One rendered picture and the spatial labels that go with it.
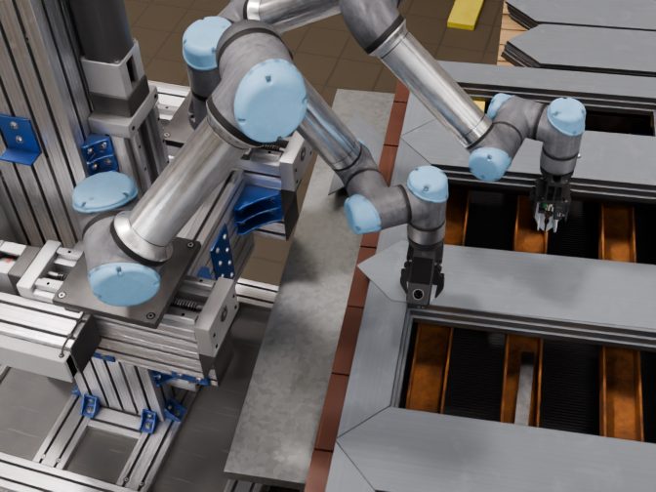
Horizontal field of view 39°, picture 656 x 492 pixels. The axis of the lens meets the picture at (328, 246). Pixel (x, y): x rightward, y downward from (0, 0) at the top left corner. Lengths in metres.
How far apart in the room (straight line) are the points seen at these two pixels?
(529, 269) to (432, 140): 0.48
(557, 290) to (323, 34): 2.47
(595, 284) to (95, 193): 1.06
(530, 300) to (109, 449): 1.24
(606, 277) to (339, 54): 2.31
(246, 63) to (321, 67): 2.63
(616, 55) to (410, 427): 1.34
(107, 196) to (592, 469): 1.01
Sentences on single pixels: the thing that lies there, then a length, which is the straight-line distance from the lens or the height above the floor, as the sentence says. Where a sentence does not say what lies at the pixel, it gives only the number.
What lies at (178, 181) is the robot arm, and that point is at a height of 1.38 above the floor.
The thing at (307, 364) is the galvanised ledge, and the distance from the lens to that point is 2.12.
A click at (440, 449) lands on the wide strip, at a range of 1.79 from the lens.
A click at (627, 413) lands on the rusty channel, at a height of 0.68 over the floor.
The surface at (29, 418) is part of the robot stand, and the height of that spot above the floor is 0.21.
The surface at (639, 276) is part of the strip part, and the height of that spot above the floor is 0.86.
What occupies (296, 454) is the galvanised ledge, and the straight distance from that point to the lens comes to 2.00.
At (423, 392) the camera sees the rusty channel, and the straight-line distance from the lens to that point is 2.07.
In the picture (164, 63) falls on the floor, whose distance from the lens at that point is 4.20.
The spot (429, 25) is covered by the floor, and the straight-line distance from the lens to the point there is 4.31.
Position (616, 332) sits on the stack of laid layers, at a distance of 2.02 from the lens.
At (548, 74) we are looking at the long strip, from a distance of 2.61.
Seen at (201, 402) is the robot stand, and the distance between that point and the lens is 2.66.
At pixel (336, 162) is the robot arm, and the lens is 1.76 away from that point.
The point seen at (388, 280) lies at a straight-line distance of 2.03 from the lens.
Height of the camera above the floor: 2.40
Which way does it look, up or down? 47 degrees down
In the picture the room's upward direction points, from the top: 4 degrees counter-clockwise
